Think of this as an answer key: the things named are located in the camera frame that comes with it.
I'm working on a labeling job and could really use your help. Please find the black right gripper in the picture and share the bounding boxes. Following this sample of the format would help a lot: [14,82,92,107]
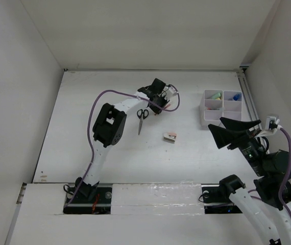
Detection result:
[208,115,268,176]

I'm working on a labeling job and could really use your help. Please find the black handled scissors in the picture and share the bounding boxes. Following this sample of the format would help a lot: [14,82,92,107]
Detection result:
[137,109,149,135]

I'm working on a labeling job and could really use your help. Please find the green highlighter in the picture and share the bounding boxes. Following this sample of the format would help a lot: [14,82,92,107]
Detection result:
[210,93,222,100]

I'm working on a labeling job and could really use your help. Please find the pink white mini stapler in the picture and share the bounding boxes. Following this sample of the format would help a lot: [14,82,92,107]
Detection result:
[163,132,177,143]

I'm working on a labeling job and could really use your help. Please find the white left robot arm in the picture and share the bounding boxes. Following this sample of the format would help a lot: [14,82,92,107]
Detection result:
[74,78,177,203]

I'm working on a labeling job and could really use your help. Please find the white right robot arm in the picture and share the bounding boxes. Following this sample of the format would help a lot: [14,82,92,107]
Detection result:
[199,116,291,244]

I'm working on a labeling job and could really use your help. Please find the white compartment organizer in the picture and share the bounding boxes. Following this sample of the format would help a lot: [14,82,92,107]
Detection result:
[200,89,243,128]

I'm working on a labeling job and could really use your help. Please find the blue capped glue stick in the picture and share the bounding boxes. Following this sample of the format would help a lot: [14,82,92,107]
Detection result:
[230,93,242,101]

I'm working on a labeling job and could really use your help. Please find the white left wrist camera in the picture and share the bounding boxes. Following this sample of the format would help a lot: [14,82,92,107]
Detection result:
[166,85,179,98]

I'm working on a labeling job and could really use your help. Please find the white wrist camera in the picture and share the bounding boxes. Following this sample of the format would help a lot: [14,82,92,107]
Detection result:
[166,85,179,98]
[258,114,281,137]

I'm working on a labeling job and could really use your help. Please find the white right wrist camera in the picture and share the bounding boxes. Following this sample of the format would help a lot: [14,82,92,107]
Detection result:
[258,114,281,137]

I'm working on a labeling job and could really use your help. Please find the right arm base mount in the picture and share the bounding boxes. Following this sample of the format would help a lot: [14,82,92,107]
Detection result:
[198,175,245,214]

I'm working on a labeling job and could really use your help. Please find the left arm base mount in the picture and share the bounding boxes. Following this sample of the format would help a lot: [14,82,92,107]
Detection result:
[63,184,112,215]

